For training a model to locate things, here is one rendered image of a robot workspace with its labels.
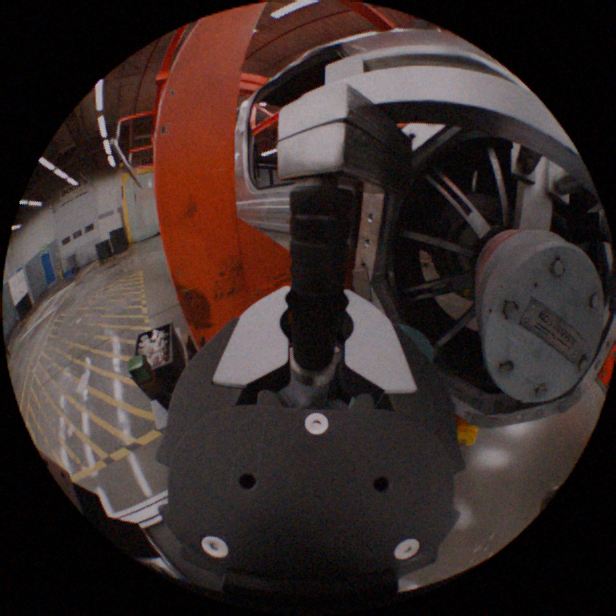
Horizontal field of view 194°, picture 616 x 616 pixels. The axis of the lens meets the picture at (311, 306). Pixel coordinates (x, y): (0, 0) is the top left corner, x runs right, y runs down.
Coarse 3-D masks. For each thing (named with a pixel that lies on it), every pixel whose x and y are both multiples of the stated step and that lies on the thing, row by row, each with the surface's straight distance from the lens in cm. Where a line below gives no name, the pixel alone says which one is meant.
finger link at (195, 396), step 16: (224, 336) 8; (208, 352) 8; (192, 368) 8; (208, 368) 7; (176, 384) 7; (192, 384) 7; (208, 384) 7; (176, 400) 7; (192, 400) 7; (208, 400) 6; (224, 400) 6; (240, 400) 6; (176, 416) 7; (192, 416) 6; (176, 432) 6; (160, 448) 7
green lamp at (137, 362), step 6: (132, 360) 44; (138, 360) 42; (144, 360) 42; (132, 366) 42; (138, 366) 41; (144, 366) 41; (150, 366) 45; (132, 372) 42; (138, 372) 42; (144, 372) 42; (150, 372) 43; (138, 378) 43; (144, 378) 43
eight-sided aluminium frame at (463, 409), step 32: (416, 128) 33; (448, 128) 34; (416, 160) 36; (384, 224) 33; (384, 256) 36; (608, 256) 45; (384, 288) 38; (608, 288) 47; (608, 320) 44; (608, 352) 46; (448, 384) 44; (576, 384) 45; (480, 416) 43; (512, 416) 44; (544, 416) 46
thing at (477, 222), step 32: (448, 160) 46; (480, 160) 54; (416, 192) 44; (576, 192) 46; (416, 224) 54; (480, 224) 39; (576, 224) 53; (416, 256) 58; (416, 288) 42; (448, 288) 41; (416, 320) 46; (448, 320) 62; (448, 352) 50; (480, 352) 57; (480, 384) 49
